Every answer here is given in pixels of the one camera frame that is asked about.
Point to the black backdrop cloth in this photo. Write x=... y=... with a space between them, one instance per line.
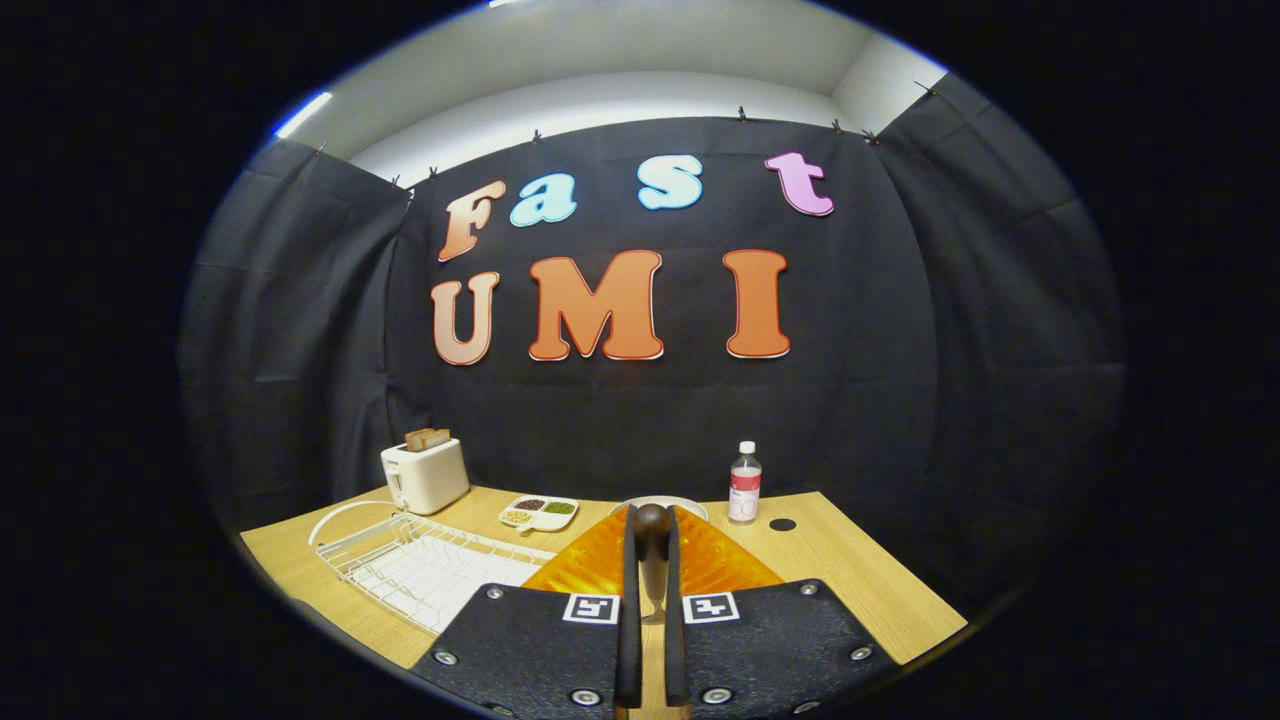
x=650 y=410

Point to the white toaster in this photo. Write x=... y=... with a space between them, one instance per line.
x=428 y=478

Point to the toast bread slice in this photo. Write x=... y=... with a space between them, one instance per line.
x=440 y=437
x=416 y=441

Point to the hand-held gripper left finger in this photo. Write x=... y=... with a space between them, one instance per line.
x=629 y=640

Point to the white plate with meat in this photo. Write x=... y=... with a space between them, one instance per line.
x=690 y=503

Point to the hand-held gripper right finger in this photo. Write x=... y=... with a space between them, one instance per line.
x=676 y=640

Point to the narrow ceiling light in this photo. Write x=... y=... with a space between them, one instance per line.
x=303 y=115

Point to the black round table grommet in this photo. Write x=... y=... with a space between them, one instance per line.
x=783 y=524

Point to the clear bottle with red label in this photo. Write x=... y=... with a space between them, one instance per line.
x=744 y=485

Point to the white divided dish with beans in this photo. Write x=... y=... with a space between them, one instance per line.
x=540 y=520

